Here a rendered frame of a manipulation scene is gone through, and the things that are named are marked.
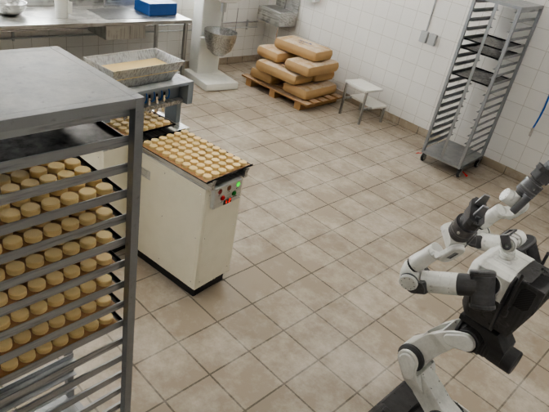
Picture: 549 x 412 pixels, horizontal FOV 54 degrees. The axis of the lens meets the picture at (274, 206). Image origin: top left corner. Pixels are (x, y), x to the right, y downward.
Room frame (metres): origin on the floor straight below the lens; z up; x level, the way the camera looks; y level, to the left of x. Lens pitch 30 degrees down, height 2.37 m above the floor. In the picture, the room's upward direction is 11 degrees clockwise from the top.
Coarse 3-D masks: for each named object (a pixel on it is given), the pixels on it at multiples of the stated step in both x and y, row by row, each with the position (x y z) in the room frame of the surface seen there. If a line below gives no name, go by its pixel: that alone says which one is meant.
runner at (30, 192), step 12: (108, 168) 1.34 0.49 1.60; (120, 168) 1.37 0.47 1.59; (60, 180) 1.23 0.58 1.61; (72, 180) 1.25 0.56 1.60; (84, 180) 1.28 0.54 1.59; (12, 192) 1.12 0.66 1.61; (24, 192) 1.15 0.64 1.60; (36, 192) 1.17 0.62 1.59; (48, 192) 1.20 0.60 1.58; (0, 204) 1.10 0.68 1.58
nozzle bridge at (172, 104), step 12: (144, 84) 3.22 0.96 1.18; (156, 84) 3.26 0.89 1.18; (168, 84) 3.30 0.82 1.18; (180, 84) 3.36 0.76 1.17; (192, 84) 3.46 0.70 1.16; (144, 96) 3.22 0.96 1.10; (180, 96) 3.47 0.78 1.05; (192, 96) 3.47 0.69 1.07; (156, 108) 3.25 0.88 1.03; (168, 108) 3.54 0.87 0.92; (180, 108) 3.52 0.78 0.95; (108, 120) 2.89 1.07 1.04
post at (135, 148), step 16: (128, 144) 1.39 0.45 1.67; (128, 160) 1.39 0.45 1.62; (128, 176) 1.39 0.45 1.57; (128, 192) 1.38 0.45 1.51; (128, 208) 1.38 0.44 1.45; (128, 224) 1.38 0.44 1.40; (128, 240) 1.38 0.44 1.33; (128, 256) 1.38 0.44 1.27; (128, 272) 1.38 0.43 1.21; (128, 288) 1.37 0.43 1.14; (128, 304) 1.37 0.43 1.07; (128, 320) 1.38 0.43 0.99; (128, 336) 1.38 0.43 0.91; (128, 352) 1.38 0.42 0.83; (128, 368) 1.38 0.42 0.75; (128, 384) 1.38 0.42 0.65; (128, 400) 1.39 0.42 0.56
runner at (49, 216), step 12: (120, 192) 1.37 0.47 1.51; (72, 204) 1.25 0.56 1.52; (84, 204) 1.28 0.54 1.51; (96, 204) 1.31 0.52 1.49; (36, 216) 1.17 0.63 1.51; (48, 216) 1.19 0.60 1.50; (60, 216) 1.22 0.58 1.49; (0, 228) 1.09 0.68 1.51; (12, 228) 1.12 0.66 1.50; (24, 228) 1.14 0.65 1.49
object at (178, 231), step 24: (144, 168) 2.94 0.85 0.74; (168, 168) 2.82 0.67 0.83; (144, 192) 2.94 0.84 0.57; (168, 192) 2.81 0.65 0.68; (192, 192) 2.71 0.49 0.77; (240, 192) 2.93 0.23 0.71; (144, 216) 2.93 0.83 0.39; (168, 216) 2.80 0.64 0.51; (192, 216) 2.69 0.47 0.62; (216, 216) 2.76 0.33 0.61; (144, 240) 2.92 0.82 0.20; (168, 240) 2.79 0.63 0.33; (192, 240) 2.68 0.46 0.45; (216, 240) 2.78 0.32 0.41; (168, 264) 2.78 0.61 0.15; (192, 264) 2.67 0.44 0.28; (216, 264) 2.81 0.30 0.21; (192, 288) 2.66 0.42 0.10
